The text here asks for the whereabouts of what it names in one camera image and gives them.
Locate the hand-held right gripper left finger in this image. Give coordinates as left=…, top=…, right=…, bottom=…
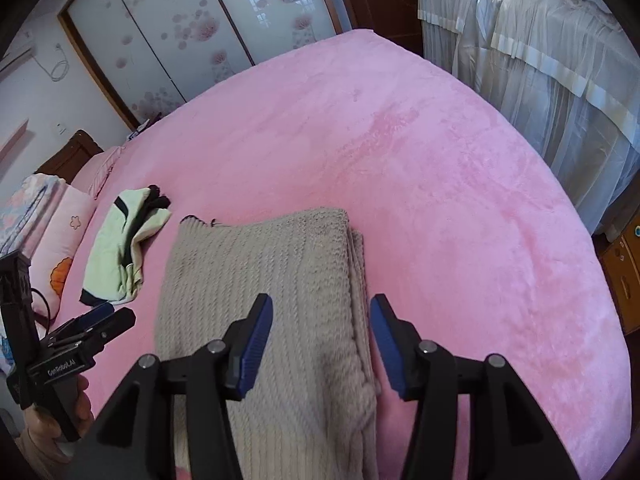
left=65, top=292, right=274, bottom=480

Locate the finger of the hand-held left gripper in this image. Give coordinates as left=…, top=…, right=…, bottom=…
left=47, top=308, right=137, bottom=356
left=50, top=302, right=116, bottom=341

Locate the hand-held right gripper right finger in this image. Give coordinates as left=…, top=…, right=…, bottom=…
left=369, top=293, right=581, bottom=480

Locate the beige knit sweater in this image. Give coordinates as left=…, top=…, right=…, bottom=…
left=154, top=207, right=382, bottom=480

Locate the person's left forearm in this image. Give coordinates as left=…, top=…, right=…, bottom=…
left=7, top=432, right=71, bottom=480

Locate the person's left hand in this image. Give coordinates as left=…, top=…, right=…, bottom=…
left=24, top=376, right=96, bottom=448

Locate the green and black garment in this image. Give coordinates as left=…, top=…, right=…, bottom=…
left=80, top=186, right=172, bottom=307

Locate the pink flower print pillow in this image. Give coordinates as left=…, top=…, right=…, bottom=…
left=27, top=182, right=97, bottom=307

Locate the folded floral quilt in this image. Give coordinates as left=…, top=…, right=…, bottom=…
left=0, top=174, right=68, bottom=256

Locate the pink ruffled pillow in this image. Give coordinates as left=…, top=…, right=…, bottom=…
left=70, top=145, right=126, bottom=198

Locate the wooden headboard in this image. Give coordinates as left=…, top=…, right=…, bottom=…
left=36, top=130, right=105, bottom=183

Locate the pink bed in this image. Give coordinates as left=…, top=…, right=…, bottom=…
left=47, top=28, right=633, bottom=480

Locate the wooden cabinet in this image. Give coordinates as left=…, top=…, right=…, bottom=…
left=597, top=217, right=640, bottom=336

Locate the white air conditioner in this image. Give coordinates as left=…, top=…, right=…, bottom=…
left=0, top=42, right=38, bottom=77

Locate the floral sliding door wardrobe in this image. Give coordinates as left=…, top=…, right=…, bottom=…
left=57, top=0, right=343, bottom=131

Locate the white lace furniture cover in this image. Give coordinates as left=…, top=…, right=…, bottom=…
left=416, top=0, right=640, bottom=236

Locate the brown wooden door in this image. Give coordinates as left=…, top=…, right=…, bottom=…
left=332, top=0, right=426, bottom=58

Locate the black cable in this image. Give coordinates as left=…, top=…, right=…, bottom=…
left=30, top=287, right=62, bottom=333

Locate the pink wall frame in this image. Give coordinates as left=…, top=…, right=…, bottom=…
left=0, top=117, right=31, bottom=162

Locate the white power cord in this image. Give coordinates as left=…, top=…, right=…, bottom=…
left=32, top=42, right=71, bottom=83

